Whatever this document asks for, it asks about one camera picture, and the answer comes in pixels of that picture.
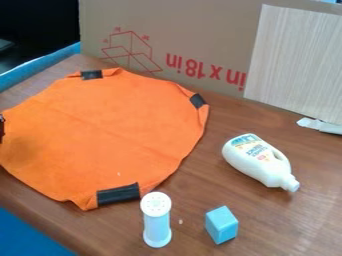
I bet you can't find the white toy shaker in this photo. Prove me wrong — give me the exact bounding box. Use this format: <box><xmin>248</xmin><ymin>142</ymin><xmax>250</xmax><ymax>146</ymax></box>
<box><xmin>138</xmin><ymin>191</ymin><xmax>174</xmax><ymax>249</ymax></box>

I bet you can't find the white toy bottle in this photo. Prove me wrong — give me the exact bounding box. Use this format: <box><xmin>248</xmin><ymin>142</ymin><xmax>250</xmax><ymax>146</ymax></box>
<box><xmin>220</xmin><ymin>133</ymin><xmax>301</xmax><ymax>193</ymax></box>

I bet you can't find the light wooden board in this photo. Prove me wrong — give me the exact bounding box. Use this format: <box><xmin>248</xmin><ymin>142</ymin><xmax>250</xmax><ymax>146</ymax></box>
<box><xmin>243</xmin><ymin>3</ymin><xmax>342</xmax><ymax>126</ymax></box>

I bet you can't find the blue block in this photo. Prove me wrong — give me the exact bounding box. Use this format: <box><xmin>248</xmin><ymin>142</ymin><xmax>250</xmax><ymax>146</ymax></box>
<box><xmin>204</xmin><ymin>205</ymin><xmax>241</xmax><ymax>246</ymax></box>

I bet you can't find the cardboard box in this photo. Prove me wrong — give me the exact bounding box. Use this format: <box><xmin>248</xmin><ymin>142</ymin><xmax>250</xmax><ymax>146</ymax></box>
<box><xmin>77</xmin><ymin>0</ymin><xmax>342</xmax><ymax>99</ymax></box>

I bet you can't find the orange cloth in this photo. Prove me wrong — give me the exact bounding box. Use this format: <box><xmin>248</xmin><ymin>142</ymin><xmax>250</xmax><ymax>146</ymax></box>
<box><xmin>0</xmin><ymin>67</ymin><xmax>212</xmax><ymax>212</ymax></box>

